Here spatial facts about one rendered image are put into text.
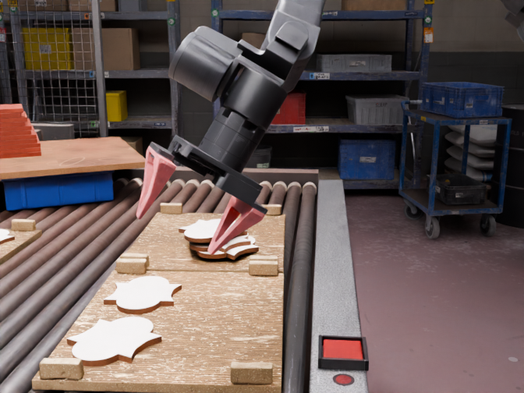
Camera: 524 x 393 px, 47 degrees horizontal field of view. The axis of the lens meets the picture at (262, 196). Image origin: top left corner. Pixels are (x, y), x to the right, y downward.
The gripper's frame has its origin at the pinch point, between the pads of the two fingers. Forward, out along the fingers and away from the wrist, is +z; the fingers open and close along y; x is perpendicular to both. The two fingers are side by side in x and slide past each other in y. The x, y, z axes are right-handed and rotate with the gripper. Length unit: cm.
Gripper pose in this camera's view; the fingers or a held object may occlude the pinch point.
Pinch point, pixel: (178, 229)
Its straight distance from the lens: 69.5
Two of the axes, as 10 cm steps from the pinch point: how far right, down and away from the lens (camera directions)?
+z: -5.1, 8.6, 0.4
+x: 3.6, 2.6, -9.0
